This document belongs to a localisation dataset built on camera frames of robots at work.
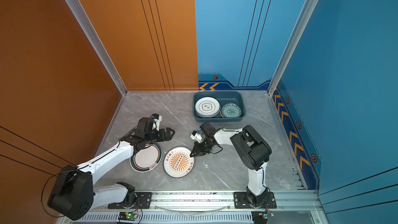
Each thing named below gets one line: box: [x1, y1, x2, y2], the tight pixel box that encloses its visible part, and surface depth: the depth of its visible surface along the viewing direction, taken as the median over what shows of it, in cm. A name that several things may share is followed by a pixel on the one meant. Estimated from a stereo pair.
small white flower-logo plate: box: [194, 96, 221, 119], surface depth 108 cm
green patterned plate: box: [219, 102, 243, 119], surface depth 107 cm
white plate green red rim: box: [129, 142, 163, 173], surface depth 86 cm
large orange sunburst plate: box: [162, 145, 195, 179], surface depth 86 cm
